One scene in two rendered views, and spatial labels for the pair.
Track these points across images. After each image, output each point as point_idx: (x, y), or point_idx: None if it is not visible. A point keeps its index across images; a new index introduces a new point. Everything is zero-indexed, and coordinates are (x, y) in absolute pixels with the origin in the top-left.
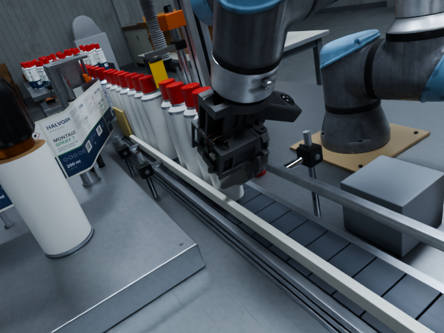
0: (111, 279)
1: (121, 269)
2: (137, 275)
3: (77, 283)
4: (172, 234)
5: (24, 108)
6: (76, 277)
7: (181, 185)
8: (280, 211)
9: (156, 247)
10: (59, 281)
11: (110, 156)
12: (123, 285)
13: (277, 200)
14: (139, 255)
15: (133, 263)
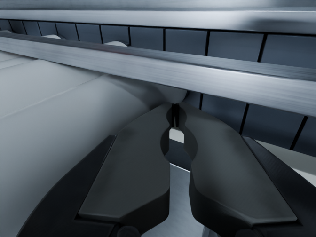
0: (182, 231)
1: (177, 221)
2: (198, 226)
3: (163, 234)
4: (171, 176)
5: None
6: (155, 228)
7: None
8: (307, 63)
9: (177, 194)
10: (150, 232)
11: None
12: (199, 236)
13: (264, 29)
14: (173, 205)
15: (180, 215)
